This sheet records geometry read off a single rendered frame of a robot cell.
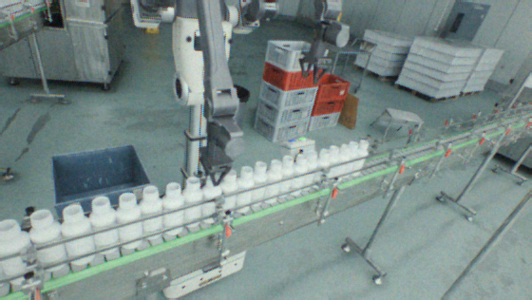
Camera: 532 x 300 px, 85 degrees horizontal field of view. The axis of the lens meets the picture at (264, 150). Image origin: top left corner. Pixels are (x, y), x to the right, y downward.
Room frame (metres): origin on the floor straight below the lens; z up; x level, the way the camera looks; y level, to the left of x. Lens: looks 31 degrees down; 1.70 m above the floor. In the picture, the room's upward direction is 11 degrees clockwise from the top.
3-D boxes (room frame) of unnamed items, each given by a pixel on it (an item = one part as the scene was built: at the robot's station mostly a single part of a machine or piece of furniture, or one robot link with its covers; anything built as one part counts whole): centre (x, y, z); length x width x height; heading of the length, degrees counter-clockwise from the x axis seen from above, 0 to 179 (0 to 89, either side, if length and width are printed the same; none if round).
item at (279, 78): (3.44, -0.16, 0.78); 0.61 x 0.41 x 0.22; 136
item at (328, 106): (3.95, -0.63, 0.33); 0.61 x 0.41 x 0.22; 132
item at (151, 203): (0.58, 0.28, 1.08); 0.06 x 0.06 x 0.17
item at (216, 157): (0.68, 0.13, 1.27); 0.10 x 0.07 x 0.07; 39
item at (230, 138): (0.66, 0.10, 1.36); 0.12 x 0.09 x 0.12; 39
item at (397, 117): (3.98, -1.79, 0.21); 0.61 x 0.47 x 0.41; 2
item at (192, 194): (0.65, 0.18, 1.08); 0.06 x 0.06 x 0.17
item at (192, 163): (1.33, 0.37, 0.74); 0.11 x 0.11 x 0.40; 39
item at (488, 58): (8.08, -4.68, 0.59); 1.25 x 1.03 x 1.17; 130
